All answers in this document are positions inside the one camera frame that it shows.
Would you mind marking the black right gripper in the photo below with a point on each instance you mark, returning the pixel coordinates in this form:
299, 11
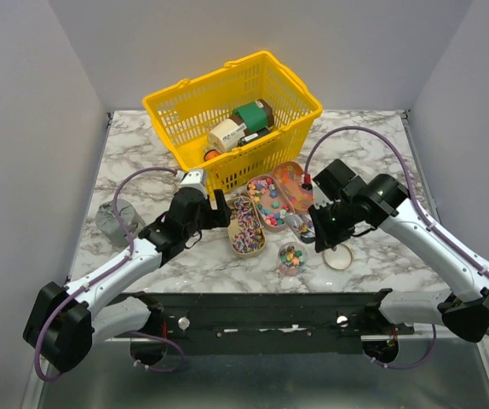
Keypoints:
324, 238

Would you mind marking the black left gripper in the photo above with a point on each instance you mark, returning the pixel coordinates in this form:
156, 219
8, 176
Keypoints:
217, 218

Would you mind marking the pink tray pastel star candies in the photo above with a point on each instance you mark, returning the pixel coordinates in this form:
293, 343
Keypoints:
269, 201

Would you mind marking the pink tray translucent star candies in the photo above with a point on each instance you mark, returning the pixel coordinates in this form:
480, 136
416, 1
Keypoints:
289, 176

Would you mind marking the gold rimmed jar lid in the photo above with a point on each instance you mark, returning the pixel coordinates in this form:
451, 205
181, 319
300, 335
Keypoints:
338, 258

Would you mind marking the beige tray swirl lollipops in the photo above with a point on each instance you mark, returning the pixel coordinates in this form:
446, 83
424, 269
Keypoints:
245, 231

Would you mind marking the clear plastic candy jar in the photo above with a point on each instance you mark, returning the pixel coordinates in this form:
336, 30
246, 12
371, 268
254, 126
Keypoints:
292, 258

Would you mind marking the cream wrapped paper roll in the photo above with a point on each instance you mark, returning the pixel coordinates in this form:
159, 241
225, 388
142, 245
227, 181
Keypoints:
225, 136

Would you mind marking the yellow plastic shopping basket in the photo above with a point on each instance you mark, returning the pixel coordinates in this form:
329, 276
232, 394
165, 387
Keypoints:
183, 114

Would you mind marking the black box package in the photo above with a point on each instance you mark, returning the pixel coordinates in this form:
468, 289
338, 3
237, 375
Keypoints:
247, 139

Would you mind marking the green wrapped brown package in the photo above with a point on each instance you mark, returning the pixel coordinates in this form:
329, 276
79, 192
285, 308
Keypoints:
256, 115

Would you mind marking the grey crumpled cloth lump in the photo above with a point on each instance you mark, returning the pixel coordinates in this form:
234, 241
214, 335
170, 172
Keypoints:
107, 222

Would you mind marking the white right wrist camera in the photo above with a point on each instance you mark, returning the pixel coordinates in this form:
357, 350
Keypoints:
319, 198

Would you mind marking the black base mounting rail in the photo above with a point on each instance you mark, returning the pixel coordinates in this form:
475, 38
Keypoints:
269, 323

